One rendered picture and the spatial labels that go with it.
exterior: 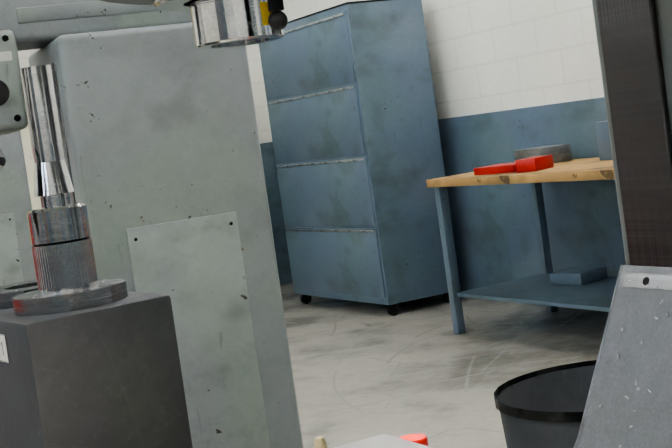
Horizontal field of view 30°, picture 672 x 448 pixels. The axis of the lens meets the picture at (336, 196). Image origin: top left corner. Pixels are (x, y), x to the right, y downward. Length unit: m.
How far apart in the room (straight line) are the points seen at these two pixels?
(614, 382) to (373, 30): 7.07
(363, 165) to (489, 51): 1.06
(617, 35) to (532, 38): 6.49
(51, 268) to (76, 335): 0.07
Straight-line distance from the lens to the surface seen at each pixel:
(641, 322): 0.98
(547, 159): 6.51
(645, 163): 0.97
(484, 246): 8.14
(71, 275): 1.00
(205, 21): 0.66
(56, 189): 1.01
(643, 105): 0.97
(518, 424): 2.58
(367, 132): 7.90
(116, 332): 0.98
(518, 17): 7.57
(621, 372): 0.98
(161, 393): 1.00
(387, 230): 7.95
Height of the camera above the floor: 1.23
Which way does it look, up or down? 3 degrees down
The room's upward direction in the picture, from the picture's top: 8 degrees counter-clockwise
